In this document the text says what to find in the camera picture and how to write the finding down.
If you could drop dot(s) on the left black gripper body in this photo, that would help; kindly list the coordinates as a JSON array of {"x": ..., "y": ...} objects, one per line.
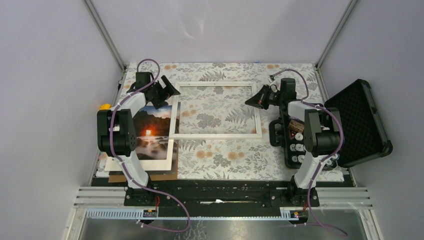
[{"x": 158, "y": 94}]

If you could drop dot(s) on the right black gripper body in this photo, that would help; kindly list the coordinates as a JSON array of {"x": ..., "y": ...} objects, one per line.
[{"x": 273, "y": 98}]

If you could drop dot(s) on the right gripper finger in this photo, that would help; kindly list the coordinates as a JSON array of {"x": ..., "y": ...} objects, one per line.
[
  {"x": 261, "y": 95},
  {"x": 257, "y": 103}
]

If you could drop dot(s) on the sunset photo with white mat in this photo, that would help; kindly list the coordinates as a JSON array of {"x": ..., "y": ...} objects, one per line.
[{"x": 152, "y": 125}]

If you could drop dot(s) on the white picture frame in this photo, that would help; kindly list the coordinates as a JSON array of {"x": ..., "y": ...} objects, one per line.
[{"x": 213, "y": 136}]

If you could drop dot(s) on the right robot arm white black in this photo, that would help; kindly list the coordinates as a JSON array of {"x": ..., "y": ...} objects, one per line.
[{"x": 309, "y": 132}]

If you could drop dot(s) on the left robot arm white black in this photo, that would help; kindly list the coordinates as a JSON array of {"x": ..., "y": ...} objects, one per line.
[{"x": 116, "y": 133}]

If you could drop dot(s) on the brown playing card box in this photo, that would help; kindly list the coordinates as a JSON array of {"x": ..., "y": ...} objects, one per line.
[{"x": 296, "y": 126}]

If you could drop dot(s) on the floral patterned table mat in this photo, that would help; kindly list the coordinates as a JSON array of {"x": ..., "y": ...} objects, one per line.
[{"x": 222, "y": 110}]

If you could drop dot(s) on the yellow blue toy car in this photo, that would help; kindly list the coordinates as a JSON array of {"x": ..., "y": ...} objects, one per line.
[{"x": 105, "y": 106}]

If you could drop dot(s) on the brown backing board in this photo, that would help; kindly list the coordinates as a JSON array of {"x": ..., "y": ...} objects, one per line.
[{"x": 165, "y": 175}]

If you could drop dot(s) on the black foam lined case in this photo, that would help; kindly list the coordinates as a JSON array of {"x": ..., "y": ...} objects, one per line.
[{"x": 365, "y": 138}]

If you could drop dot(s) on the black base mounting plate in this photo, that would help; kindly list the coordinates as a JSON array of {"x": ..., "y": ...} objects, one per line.
[{"x": 221, "y": 198}]

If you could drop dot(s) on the aluminium rail frame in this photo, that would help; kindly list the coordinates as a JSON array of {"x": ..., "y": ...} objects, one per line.
[{"x": 108, "y": 203}]

